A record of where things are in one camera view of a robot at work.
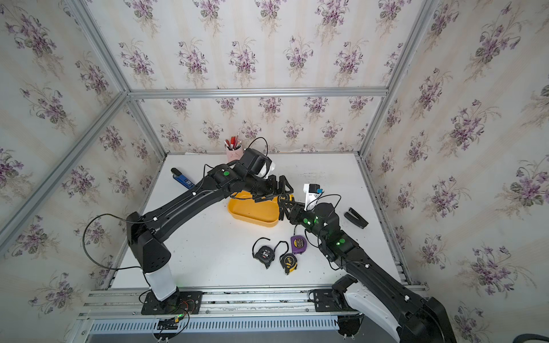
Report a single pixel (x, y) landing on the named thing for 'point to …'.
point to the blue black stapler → (181, 179)
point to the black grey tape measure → (266, 255)
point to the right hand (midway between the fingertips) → (285, 203)
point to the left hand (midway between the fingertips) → (287, 194)
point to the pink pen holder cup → (234, 155)
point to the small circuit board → (168, 324)
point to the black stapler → (355, 217)
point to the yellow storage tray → (242, 206)
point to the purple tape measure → (299, 244)
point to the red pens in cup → (232, 143)
